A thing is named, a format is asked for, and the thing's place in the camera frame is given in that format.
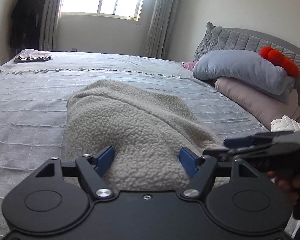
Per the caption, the red plush toy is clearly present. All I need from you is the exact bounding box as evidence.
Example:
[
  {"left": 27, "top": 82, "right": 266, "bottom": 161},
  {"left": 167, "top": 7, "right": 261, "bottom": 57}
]
[{"left": 259, "top": 47, "right": 300, "bottom": 78}]

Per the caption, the blue-grey pillow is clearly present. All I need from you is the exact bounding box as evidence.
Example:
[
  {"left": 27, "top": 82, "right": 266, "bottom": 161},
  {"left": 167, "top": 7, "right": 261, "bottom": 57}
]
[{"left": 193, "top": 50, "right": 295, "bottom": 95}]

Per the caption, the grey checked bedspread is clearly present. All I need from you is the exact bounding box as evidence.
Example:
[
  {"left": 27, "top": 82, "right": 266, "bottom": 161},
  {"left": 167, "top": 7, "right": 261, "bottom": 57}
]
[{"left": 0, "top": 52, "right": 266, "bottom": 239}]

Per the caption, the grey upholstered headboard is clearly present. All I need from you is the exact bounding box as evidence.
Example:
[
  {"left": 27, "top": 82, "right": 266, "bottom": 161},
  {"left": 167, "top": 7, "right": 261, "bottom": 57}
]
[{"left": 222, "top": 27, "right": 300, "bottom": 63}]

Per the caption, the right grey curtain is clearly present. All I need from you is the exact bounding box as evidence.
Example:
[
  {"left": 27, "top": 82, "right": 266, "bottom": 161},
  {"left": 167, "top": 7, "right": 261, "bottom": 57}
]
[{"left": 142, "top": 0, "right": 179, "bottom": 59}]

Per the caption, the left grey curtain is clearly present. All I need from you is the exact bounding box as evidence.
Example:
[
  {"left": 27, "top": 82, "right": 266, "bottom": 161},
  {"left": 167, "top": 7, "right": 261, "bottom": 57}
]
[{"left": 39, "top": 0, "right": 62, "bottom": 51}]

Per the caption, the grey curtain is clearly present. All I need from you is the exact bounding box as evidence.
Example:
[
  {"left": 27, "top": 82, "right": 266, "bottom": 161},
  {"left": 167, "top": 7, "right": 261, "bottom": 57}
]
[
  {"left": 39, "top": 0, "right": 62, "bottom": 51},
  {"left": 142, "top": 0, "right": 179, "bottom": 59}
]

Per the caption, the person right hand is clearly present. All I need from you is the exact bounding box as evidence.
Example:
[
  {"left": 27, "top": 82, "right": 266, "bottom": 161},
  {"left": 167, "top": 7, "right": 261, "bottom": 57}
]
[{"left": 267, "top": 171, "right": 300, "bottom": 206}]

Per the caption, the white quilted cloth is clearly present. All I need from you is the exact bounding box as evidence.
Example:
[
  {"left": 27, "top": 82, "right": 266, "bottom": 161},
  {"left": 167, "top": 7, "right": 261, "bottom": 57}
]
[{"left": 270, "top": 115, "right": 300, "bottom": 132}]

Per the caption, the dark hanging coat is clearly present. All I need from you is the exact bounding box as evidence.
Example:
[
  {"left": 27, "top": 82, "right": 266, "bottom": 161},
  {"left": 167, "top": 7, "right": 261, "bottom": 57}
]
[{"left": 10, "top": 0, "right": 45, "bottom": 50}]

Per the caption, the grey quilted cushion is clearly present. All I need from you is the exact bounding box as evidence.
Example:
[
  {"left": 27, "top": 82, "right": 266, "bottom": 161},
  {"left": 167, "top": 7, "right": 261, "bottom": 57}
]
[{"left": 193, "top": 22, "right": 300, "bottom": 81}]

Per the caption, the small pink pillow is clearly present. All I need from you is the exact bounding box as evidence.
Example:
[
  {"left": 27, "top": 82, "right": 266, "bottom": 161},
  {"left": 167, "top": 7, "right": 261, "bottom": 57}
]
[{"left": 182, "top": 61, "right": 197, "bottom": 72}]

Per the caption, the cream fleece jacket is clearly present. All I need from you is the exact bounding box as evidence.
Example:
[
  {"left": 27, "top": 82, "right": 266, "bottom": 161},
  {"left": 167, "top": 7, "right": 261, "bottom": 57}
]
[{"left": 65, "top": 80, "right": 221, "bottom": 191}]

